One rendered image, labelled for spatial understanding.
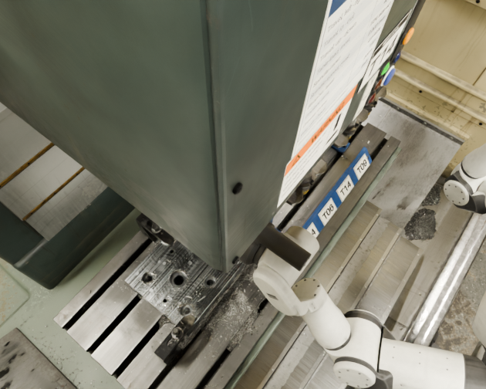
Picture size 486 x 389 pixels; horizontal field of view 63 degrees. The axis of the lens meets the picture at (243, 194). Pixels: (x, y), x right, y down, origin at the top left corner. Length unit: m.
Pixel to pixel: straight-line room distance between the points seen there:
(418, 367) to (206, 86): 0.72
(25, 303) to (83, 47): 1.43
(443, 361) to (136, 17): 0.78
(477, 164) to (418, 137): 0.57
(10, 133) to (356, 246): 1.12
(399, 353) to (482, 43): 0.99
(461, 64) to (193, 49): 1.38
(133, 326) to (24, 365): 0.48
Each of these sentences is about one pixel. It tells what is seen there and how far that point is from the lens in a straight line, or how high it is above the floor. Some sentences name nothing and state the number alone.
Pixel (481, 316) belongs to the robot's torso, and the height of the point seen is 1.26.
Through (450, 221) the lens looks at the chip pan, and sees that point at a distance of 1.78.
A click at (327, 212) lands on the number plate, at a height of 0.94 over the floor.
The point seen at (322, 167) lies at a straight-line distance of 1.05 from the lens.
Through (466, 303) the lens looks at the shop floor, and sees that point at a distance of 2.47.
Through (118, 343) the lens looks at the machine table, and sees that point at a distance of 1.24.
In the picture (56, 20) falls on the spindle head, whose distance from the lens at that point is 0.32.
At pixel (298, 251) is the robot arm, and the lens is 0.65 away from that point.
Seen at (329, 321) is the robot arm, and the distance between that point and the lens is 0.78.
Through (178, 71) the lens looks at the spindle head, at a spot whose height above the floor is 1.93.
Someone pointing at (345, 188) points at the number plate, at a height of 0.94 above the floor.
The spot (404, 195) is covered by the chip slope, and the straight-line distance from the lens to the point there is 1.67.
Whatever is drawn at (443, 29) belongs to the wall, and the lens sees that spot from 1.51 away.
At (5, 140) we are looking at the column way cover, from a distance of 1.04.
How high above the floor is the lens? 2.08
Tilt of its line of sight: 62 degrees down
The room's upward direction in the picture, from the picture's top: 3 degrees clockwise
